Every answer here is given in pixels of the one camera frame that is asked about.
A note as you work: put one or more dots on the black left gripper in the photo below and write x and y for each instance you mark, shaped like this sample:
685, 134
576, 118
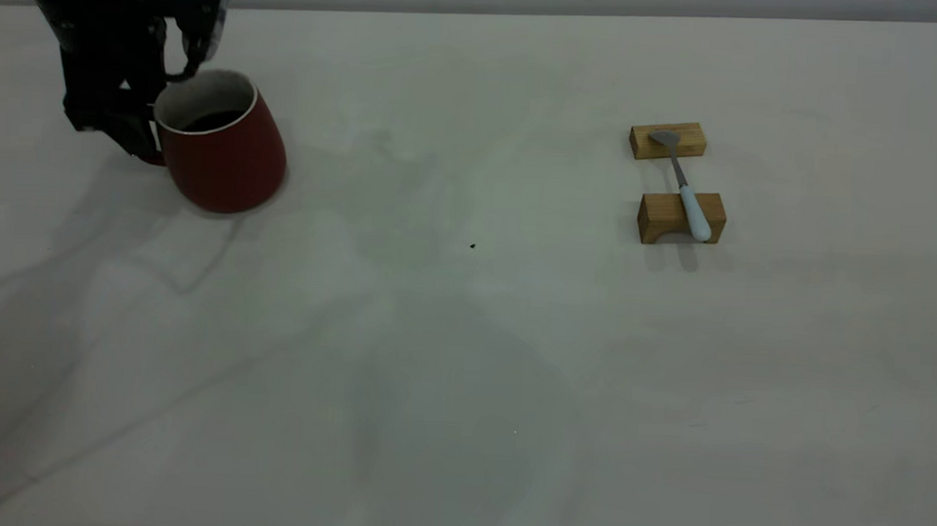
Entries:
107, 18

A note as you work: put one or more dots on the red ceramic mug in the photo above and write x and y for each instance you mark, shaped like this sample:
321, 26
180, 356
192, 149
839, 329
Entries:
224, 165

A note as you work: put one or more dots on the dark coffee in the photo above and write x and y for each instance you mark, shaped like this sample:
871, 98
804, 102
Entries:
212, 120

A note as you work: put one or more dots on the arched wooden block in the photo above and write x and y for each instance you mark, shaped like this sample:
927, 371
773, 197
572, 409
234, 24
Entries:
664, 216

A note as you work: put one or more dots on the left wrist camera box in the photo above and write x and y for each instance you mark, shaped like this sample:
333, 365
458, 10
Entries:
207, 6

